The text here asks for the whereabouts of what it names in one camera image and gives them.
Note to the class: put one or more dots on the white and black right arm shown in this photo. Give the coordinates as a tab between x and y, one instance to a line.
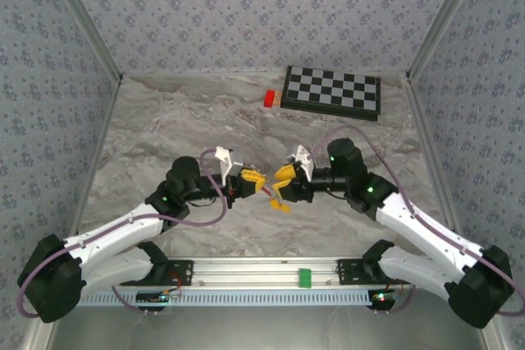
480	296

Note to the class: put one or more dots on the black and white chessboard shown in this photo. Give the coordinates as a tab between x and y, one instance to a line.
331	92

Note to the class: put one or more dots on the aluminium table side rail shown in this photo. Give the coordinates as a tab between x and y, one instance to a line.
426	133
96	153

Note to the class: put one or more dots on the green block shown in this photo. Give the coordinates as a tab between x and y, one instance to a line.
305	278

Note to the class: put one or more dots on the small orange wooden block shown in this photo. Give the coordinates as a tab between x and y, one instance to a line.
278	98

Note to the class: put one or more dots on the small circuit board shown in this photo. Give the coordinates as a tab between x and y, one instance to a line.
152	297
381	298

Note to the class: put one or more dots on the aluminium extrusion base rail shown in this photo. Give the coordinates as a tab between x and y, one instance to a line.
246	272

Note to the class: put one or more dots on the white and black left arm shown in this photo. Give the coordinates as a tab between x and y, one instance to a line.
49	284

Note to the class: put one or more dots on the red block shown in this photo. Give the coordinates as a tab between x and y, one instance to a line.
269	98

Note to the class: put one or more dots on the aluminium frame corner post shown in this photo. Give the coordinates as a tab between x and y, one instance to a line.
445	18

